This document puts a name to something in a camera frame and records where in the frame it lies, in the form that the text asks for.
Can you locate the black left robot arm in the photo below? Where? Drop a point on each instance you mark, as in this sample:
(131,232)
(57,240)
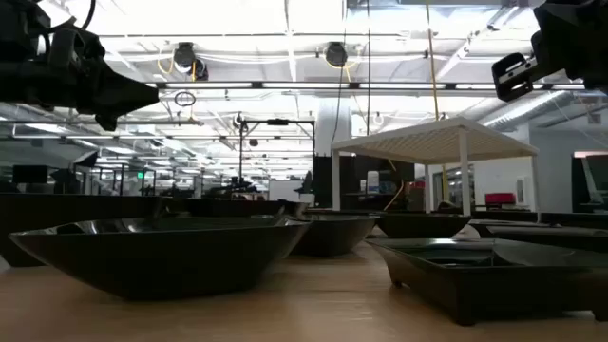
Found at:
(19,81)

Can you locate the black square footed tray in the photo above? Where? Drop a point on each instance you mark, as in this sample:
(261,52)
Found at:
(475,290)

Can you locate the black deep square mini bowl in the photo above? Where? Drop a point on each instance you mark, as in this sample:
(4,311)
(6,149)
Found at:
(57,209)

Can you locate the black leaf-shaped mini plate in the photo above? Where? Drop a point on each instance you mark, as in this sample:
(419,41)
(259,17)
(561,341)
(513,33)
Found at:
(546,236)
(332,237)
(161,261)

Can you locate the black cabinet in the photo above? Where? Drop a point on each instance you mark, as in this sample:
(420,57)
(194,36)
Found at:
(356,171)

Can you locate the white perforated metal rack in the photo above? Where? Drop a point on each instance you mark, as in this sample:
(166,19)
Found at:
(427,142)

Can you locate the small plant in white pot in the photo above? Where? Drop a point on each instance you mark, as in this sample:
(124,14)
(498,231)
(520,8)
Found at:
(306,198)

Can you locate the dark computer monitor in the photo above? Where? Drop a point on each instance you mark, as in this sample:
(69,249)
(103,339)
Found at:
(29,174)

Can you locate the black rounded square mini bowl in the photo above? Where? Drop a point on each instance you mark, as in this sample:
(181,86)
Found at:
(420,227)

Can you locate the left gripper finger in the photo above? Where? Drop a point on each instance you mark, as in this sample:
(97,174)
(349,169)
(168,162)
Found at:
(119,85)
(123,102)

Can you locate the white building column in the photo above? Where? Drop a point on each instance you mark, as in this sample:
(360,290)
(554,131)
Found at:
(332,128)

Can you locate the red box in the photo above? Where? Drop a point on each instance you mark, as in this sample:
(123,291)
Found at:
(499,198)

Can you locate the black aluminium table frame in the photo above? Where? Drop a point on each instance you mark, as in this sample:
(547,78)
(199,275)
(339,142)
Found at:
(575,217)

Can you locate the black camera rig frame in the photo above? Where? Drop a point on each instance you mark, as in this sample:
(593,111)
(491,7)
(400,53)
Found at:
(278,122)

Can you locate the long ceiling light strip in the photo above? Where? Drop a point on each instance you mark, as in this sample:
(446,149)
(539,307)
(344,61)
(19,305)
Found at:
(214,85)

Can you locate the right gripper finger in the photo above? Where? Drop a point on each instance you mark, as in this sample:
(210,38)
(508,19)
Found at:
(506,92)
(533,64)

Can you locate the white board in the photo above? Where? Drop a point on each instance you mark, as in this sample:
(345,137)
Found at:
(282,190)

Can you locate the ribbed silver duct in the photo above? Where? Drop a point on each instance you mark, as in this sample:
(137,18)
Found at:
(522,110)

